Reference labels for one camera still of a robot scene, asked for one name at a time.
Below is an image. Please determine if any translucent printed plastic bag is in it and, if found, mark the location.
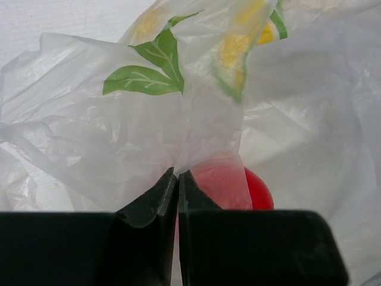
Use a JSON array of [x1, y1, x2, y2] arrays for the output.
[[1, 1, 380, 285]]

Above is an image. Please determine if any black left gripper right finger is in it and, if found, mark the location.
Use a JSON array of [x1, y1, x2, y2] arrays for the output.
[[179, 172, 349, 286]]

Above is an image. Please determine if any red fake fruit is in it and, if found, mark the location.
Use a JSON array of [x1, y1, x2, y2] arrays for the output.
[[190, 157, 274, 210]]

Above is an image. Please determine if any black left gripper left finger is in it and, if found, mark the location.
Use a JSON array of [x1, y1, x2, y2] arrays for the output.
[[1, 169, 178, 285]]

